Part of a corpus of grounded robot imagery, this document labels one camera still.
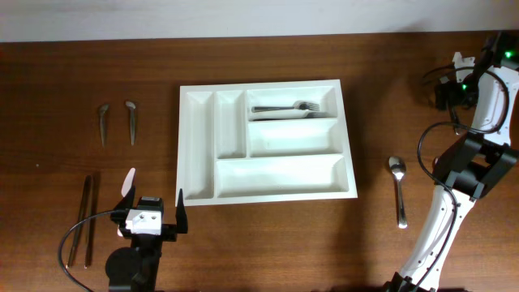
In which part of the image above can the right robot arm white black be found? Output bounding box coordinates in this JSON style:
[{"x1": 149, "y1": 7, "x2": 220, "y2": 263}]
[{"x1": 383, "y1": 32, "x2": 518, "y2": 292}]

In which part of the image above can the metal fork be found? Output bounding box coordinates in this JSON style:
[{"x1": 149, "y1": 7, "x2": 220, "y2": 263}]
[
  {"x1": 251, "y1": 101, "x2": 320, "y2": 113},
  {"x1": 252, "y1": 112, "x2": 334, "y2": 122},
  {"x1": 449, "y1": 108, "x2": 461, "y2": 135}
]

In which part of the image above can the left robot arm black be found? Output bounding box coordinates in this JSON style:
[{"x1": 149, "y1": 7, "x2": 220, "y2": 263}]
[{"x1": 105, "y1": 187, "x2": 188, "y2": 291}]

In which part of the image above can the white plastic cutlery tray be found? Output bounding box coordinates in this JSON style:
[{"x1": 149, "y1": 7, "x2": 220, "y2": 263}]
[{"x1": 176, "y1": 79, "x2": 358, "y2": 206}]

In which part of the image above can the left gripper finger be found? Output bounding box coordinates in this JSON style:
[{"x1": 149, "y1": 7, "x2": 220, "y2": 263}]
[
  {"x1": 114, "y1": 186, "x2": 135, "y2": 210},
  {"x1": 175, "y1": 189, "x2": 188, "y2": 234}
]

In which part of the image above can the left dark chopstick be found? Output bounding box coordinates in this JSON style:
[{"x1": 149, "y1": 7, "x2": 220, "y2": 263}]
[{"x1": 66, "y1": 175, "x2": 92, "y2": 268}]

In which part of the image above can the right small metal spoon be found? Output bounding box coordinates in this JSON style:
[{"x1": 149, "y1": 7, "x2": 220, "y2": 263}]
[{"x1": 125, "y1": 101, "x2": 136, "y2": 145}]

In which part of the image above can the small metal spoon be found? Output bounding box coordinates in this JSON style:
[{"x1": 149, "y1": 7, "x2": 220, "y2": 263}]
[
  {"x1": 125, "y1": 101, "x2": 136, "y2": 145},
  {"x1": 98, "y1": 104, "x2": 109, "y2": 148}
]

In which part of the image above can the metal fork in tray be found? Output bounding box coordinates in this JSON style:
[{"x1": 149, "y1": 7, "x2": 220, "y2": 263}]
[{"x1": 252, "y1": 112, "x2": 334, "y2": 122}]

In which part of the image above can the right dark chopstick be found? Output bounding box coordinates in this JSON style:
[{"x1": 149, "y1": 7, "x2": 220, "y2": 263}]
[{"x1": 84, "y1": 172, "x2": 101, "y2": 268}]

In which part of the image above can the left small metal spoon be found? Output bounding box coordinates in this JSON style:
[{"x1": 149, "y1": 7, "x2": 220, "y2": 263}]
[{"x1": 98, "y1": 104, "x2": 109, "y2": 148}]

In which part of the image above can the dark chopstick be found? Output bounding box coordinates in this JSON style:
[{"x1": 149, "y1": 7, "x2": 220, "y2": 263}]
[
  {"x1": 84, "y1": 172, "x2": 101, "y2": 268},
  {"x1": 66, "y1": 175, "x2": 92, "y2": 268}
]

